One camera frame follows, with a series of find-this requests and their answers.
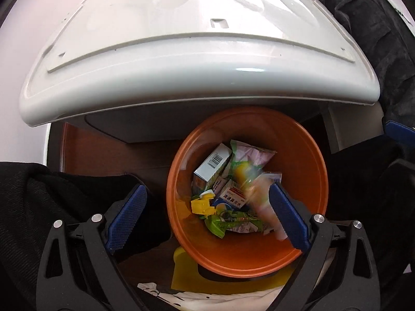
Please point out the yellow and peach packet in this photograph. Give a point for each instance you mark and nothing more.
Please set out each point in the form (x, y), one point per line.
(259, 194)

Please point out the green snack packet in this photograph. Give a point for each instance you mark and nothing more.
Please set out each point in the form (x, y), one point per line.
(240, 223)

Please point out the person's black clothing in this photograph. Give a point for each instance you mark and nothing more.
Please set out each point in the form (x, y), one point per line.
(26, 201)

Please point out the small white box blue print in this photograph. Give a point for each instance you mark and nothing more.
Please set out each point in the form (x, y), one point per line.
(219, 185)

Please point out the blue cardboard box with barcode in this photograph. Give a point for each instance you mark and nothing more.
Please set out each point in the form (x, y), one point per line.
(212, 165)

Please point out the white and red small box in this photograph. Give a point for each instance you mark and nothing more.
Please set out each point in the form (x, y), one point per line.
(234, 196)

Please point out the orange plastic bin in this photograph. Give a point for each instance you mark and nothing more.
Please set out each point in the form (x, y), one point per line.
(291, 155)

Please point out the white plastic table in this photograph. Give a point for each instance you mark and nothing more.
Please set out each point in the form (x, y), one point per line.
(194, 64)

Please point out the green and pink snack bag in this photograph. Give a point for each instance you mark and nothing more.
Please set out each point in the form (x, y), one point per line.
(253, 155)

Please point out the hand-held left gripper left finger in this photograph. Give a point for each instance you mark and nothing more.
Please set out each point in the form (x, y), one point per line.
(127, 213)

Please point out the white printed cloth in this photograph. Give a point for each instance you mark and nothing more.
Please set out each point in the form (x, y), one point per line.
(201, 301)

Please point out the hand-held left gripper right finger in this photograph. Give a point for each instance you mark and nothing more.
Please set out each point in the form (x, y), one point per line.
(288, 217)

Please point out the yellow plastic object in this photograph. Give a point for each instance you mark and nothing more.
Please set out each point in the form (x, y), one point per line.
(186, 275)

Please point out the black white printed blanket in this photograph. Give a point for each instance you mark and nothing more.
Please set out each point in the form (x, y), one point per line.
(366, 16)

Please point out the yellow plastic toy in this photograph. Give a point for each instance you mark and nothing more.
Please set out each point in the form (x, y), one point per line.
(201, 205)

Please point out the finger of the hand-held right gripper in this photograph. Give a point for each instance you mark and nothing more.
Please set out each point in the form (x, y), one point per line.
(402, 132)

